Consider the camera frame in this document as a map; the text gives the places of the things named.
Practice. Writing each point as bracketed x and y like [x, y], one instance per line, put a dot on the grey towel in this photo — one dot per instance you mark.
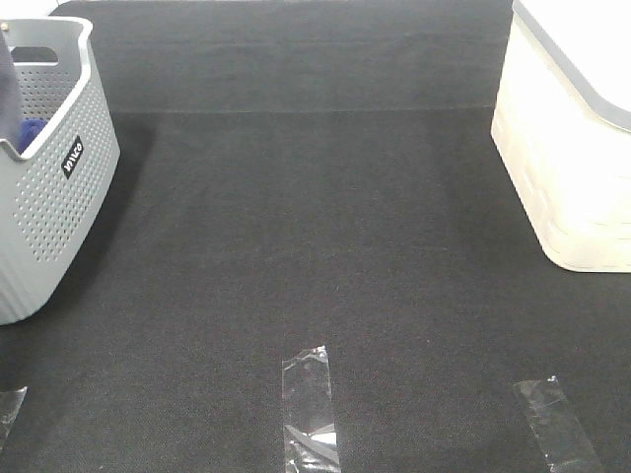
[11, 99]

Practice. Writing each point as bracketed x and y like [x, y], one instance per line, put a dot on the blue towel in basket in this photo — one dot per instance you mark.
[29, 129]

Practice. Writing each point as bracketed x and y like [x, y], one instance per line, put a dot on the black table mat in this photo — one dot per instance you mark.
[295, 174]

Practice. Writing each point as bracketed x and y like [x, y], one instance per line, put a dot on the middle clear tape strip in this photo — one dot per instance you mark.
[310, 442]

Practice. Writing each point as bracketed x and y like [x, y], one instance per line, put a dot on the clear tape strip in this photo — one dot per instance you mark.
[558, 432]
[310, 442]
[10, 405]

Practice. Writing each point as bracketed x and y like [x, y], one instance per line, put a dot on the grey perforated laundry basket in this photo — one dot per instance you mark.
[52, 191]

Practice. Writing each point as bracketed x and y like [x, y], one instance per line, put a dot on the white woven-pattern basket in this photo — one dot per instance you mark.
[561, 125]

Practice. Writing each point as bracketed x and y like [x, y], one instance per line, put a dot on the right clear tape strip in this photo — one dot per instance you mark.
[558, 432]

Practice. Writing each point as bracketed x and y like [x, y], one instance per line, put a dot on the left clear tape strip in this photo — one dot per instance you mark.
[10, 405]

